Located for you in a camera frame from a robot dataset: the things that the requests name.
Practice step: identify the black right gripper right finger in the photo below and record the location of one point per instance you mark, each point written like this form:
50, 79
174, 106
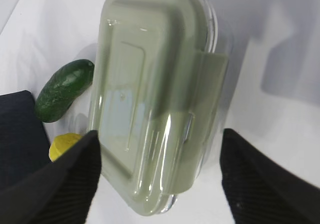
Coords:
259, 190

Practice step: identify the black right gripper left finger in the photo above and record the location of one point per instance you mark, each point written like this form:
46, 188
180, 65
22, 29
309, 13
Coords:
61, 192

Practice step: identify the navy blue lunch bag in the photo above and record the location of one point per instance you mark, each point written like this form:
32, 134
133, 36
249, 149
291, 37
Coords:
24, 141

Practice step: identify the green cucumber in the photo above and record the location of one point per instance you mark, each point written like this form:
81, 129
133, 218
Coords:
62, 89

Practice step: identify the green lid glass food container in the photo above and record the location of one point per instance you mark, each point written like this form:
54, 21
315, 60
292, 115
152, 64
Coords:
156, 87

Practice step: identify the yellow lemon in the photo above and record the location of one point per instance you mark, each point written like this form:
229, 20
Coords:
61, 144

